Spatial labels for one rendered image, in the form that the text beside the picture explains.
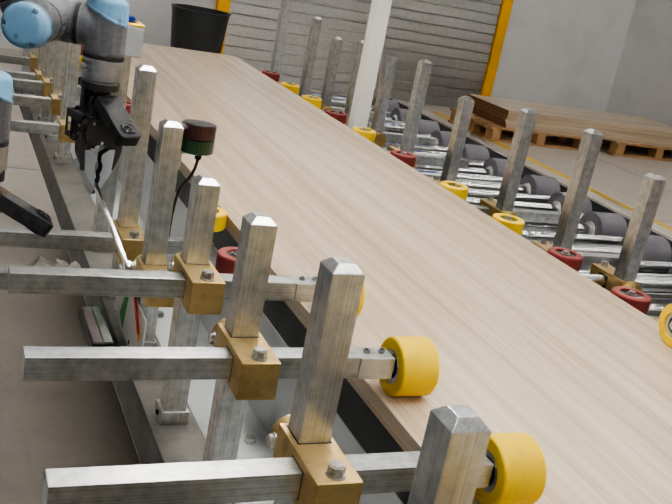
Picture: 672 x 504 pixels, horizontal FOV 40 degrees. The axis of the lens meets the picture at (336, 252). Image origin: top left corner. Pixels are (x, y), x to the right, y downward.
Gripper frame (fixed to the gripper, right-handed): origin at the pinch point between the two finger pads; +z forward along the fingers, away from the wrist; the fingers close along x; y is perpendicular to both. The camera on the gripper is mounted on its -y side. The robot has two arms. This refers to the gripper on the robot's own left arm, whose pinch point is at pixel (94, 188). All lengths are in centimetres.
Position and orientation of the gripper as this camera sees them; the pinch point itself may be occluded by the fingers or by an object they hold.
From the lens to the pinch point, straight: 182.0
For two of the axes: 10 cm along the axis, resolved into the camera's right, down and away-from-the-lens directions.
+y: -6.6, -3.5, 6.7
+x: -7.3, 0.8, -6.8
